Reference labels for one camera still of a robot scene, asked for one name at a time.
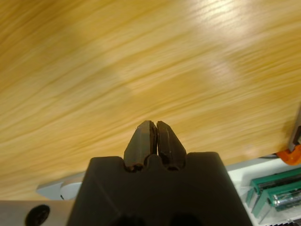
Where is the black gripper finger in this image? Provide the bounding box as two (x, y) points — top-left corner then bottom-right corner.
(156, 120), (188, 170)
(123, 120), (158, 172)

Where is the white tray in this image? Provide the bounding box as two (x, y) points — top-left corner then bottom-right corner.
(225, 157), (301, 226)

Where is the green circuit board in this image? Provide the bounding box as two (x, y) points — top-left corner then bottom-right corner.
(245, 171), (301, 206)

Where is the orange and grey clamp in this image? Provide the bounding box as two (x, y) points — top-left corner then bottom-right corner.
(276, 123), (301, 167)

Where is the silver green battery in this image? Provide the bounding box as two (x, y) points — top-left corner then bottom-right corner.
(270, 192), (301, 208)

